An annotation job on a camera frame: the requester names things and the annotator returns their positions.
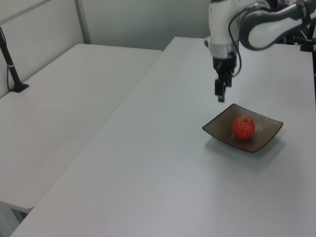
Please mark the black camera pole with foot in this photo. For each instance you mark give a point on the black camera pole with foot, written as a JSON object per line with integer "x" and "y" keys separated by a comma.
{"x": 11, "y": 69}

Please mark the red apple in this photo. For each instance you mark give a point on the red apple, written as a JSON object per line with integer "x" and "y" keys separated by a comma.
{"x": 243, "y": 128}

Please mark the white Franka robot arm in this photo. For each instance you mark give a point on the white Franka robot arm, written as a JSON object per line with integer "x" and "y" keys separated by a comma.
{"x": 261, "y": 27}

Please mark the grey partition post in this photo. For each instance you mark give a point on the grey partition post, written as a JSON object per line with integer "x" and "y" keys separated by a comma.
{"x": 82, "y": 21}

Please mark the white side table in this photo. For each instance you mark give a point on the white side table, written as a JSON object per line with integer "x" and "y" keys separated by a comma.
{"x": 61, "y": 111}

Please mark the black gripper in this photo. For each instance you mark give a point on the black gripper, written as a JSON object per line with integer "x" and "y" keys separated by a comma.
{"x": 222, "y": 64}

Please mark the square brown ceramic plate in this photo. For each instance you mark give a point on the square brown ceramic plate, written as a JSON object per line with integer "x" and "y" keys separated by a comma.
{"x": 265, "y": 133}

